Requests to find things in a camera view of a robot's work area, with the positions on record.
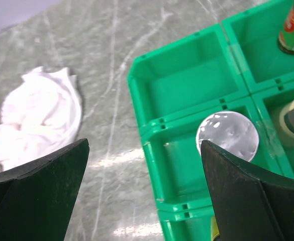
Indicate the white crumpled cloth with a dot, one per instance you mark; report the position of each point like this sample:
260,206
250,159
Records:
40,116

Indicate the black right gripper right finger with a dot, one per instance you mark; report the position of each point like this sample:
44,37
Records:
249,202

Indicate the green compartment bin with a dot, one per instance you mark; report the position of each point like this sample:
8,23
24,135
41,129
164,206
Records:
236,65

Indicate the yellow bottle cork cap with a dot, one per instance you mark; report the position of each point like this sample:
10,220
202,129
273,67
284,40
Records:
215,235

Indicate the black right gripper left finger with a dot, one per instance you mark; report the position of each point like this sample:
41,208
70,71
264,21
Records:
37,198

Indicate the silver lid blue label jar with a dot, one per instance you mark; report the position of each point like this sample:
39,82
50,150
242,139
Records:
230,131

